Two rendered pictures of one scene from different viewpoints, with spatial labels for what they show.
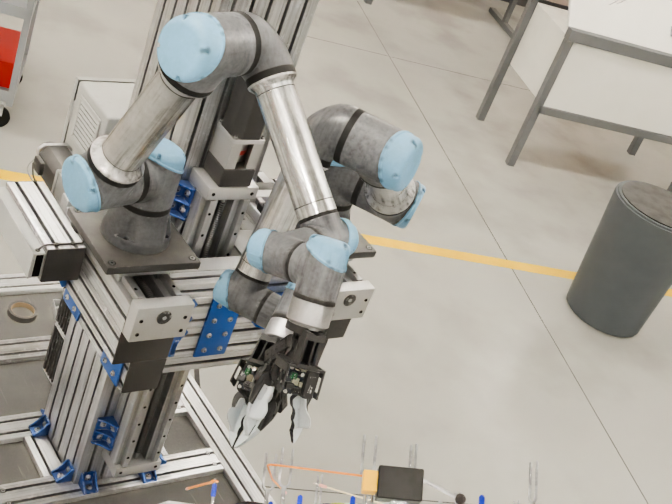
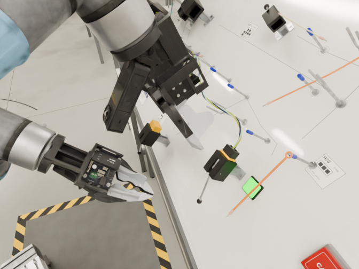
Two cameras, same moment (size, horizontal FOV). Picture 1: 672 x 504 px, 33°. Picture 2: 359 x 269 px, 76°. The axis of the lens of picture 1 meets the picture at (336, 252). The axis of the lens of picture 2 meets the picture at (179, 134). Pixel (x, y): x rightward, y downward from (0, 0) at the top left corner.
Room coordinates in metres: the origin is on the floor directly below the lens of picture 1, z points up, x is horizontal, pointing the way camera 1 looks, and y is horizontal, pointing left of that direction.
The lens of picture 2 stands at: (1.54, 0.30, 1.52)
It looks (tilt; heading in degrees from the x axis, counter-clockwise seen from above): 43 degrees down; 272
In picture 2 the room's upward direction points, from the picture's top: 2 degrees counter-clockwise
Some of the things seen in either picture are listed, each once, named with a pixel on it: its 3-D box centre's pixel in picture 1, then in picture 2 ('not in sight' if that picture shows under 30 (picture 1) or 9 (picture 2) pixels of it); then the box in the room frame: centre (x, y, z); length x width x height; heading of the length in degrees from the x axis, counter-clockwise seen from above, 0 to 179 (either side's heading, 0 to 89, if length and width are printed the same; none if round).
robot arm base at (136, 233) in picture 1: (140, 215); not in sight; (2.06, 0.42, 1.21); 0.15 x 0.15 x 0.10
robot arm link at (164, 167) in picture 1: (151, 170); not in sight; (2.05, 0.42, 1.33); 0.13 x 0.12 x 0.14; 148
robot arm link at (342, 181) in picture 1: (343, 170); not in sight; (2.41, 0.06, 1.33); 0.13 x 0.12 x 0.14; 80
